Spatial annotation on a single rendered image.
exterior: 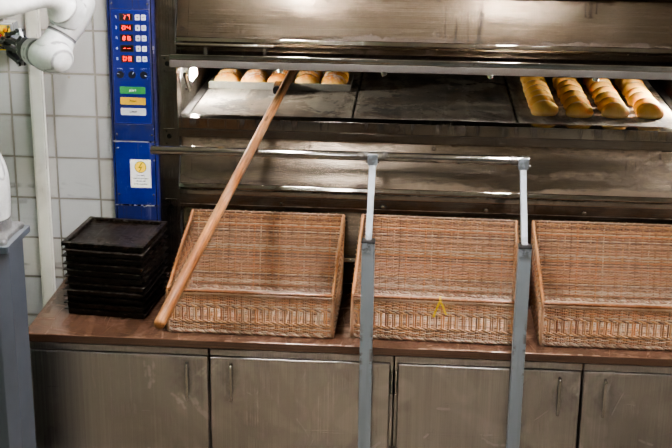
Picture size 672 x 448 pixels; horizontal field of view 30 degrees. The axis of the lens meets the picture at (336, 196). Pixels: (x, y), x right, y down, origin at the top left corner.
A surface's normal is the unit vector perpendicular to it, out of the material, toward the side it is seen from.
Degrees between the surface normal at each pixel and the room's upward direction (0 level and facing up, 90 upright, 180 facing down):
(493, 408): 90
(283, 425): 90
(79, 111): 90
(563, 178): 71
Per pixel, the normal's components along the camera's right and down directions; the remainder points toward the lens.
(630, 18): -0.07, -0.05
